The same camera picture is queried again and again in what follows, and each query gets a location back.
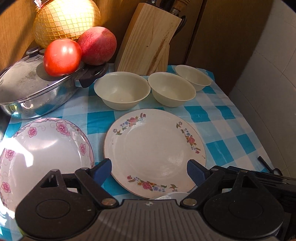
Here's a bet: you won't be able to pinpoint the white plate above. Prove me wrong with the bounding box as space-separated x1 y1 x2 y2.
1 118 94 212
103 108 206 199

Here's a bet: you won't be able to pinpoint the large cream bowl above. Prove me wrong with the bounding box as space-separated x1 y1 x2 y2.
94 72 151 110

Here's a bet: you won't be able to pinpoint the black spoon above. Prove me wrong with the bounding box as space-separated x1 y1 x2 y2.
257 156 283 176

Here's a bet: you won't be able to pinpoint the blue white checkered tablecloth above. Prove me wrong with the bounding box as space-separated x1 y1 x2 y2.
0 63 276 241

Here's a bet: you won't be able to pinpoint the small far cream bowl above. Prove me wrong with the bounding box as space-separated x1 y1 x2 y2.
175 65 212 92

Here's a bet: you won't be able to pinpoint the steel pan with lid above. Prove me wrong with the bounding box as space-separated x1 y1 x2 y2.
0 47 108 120

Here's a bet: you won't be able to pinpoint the red tomato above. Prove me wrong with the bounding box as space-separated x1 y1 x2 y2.
43 38 82 77

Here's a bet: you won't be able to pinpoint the red apple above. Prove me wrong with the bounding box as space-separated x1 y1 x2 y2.
77 27 117 65

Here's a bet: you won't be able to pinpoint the wooden knife block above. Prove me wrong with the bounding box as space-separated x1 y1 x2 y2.
114 3 181 75

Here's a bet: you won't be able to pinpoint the black scissors in block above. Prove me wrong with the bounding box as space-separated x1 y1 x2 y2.
173 16 187 37

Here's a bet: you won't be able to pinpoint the yellow pomelo in net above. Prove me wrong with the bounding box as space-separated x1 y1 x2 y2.
33 0 101 49

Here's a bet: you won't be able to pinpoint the wooden ridged knife handle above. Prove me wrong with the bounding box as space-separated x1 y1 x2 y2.
170 0 190 16

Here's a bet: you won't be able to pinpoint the dark knife handle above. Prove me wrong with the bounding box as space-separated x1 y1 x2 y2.
159 0 175 12

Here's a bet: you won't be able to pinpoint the black knife handle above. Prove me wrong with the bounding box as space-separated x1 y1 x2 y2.
146 0 161 6

